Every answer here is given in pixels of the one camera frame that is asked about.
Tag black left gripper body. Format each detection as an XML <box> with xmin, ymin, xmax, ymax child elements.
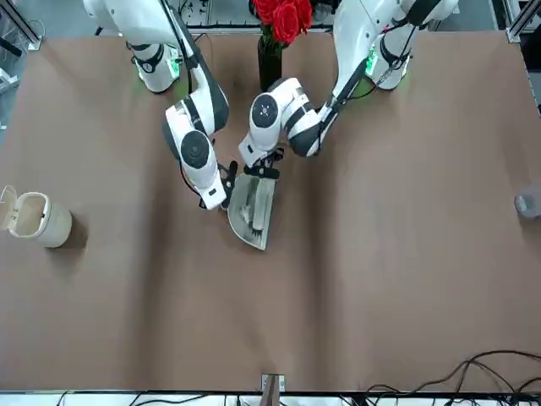
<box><xmin>253</xmin><ymin>146</ymin><xmax>283</xmax><ymax>169</ymax></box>

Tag pale hand brush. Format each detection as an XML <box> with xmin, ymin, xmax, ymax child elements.
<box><xmin>238</xmin><ymin>176</ymin><xmax>276</xmax><ymax>236</ymax></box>

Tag pale green plastic dustpan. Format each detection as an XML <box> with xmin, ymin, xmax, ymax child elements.
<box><xmin>227</xmin><ymin>174</ymin><xmax>279</xmax><ymax>254</ymax></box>

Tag small beige lidded bin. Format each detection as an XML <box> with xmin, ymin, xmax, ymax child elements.
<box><xmin>0</xmin><ymin>184</ymin><xmax>73</xmax><ymax>249</ymax></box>

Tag black vase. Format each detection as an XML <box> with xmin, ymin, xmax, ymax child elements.
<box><xmin>257</xmin><ymin>36</ymin><xmax>283</xmax><ymax>92</ymax></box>

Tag red roses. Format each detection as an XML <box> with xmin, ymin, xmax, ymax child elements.
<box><xmin>252</xmin><ymin>0</ymin><xmax>314</xmax><ymax>46</ymax></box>

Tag translucent grey container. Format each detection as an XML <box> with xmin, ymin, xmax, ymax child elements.
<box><xmin>514</xmin><ymin>184</ymin><xmax>541</xmax><ymax>221</ymax></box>

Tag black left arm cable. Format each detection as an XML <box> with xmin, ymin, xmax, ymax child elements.
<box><xmin>323</xmin><ymin>12</ymin><xmax>424</xmax><ymax>111</ymax></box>

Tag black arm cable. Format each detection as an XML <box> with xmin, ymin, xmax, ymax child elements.
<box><xmin>323</xmin><ymin>12</ymin><xmax>424</xmax><ymax>111</ymax></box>
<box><xmin>160</xmin><ymin>0</ymin><xmax>204</xmax><ymax>92</ymax></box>

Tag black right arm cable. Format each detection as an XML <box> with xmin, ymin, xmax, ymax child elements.
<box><xmin>160</xmin><ymin>0</ymin><xmax>204</xmax><ymax>92</ymax></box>

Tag aluminium camera post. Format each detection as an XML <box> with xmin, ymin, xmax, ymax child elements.
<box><xmin>260</xmin><ymin>373</ymin><xmax>287</xmax><ymax>406</ymax></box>

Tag aluminium frame profile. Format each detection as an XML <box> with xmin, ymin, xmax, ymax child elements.
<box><xmin>0</xmin><ymin>0</ymin><xmax>43</xmax><ymax>52</ymax></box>
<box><xmin>505</xmin><ymin>0</ymin><xmax>541</xmax><ymax>43</ymax></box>

